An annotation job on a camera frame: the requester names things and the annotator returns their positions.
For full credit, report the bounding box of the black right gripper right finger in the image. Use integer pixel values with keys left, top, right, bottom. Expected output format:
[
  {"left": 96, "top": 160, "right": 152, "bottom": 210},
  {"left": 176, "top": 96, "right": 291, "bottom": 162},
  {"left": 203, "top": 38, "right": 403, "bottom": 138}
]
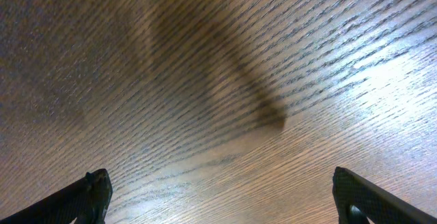
[{"left": 333, "top": 167, "right": 436, "bottom": 224}]

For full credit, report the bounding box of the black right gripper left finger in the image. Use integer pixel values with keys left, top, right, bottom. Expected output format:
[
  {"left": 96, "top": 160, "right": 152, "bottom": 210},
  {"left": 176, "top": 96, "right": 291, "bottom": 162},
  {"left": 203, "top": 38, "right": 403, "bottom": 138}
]
[{"left": 1, "top": 169, "right": 113, "bottom": 224}]

